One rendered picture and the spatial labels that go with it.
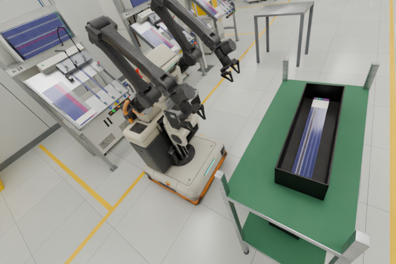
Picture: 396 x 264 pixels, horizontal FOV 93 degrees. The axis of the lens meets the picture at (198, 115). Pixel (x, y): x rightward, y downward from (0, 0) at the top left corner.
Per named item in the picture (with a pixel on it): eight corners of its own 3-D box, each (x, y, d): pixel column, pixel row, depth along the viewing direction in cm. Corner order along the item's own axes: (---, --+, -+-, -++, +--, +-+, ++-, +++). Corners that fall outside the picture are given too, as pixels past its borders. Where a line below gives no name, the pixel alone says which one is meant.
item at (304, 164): (313, 102, 104) (314, 96, 102) (328, 104, 100) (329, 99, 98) (290, 179, 76) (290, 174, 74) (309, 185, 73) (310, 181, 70)
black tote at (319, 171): (303, 98, 109) (306, 82, 102) (340, 103, 100) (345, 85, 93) (274, 182, 78) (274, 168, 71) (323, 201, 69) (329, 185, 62)
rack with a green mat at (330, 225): (335, 176, 164) (381, 60, 93) (312, 298, 115) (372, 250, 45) (280, 158, 189) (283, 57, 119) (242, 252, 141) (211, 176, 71)
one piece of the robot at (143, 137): (151, 172, 196) (105, 114, 143) (180, 135, 226) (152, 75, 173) (175, 185, 178) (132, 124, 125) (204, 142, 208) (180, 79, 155)
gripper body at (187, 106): (200, 105, 89) (190, 93, 87) (188, 119, 84) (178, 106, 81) (191, 108, 94) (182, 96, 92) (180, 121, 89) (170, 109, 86)
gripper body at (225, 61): (236, 60, 113) (230, 49, 110) (229, 69, 107) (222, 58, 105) (228, 63, 118) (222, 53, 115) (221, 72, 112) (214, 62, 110)
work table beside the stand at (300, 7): (299, 67, 294) (303, 12, 244) (256, 63, 337) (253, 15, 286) (307, 53, 316) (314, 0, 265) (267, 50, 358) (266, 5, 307)
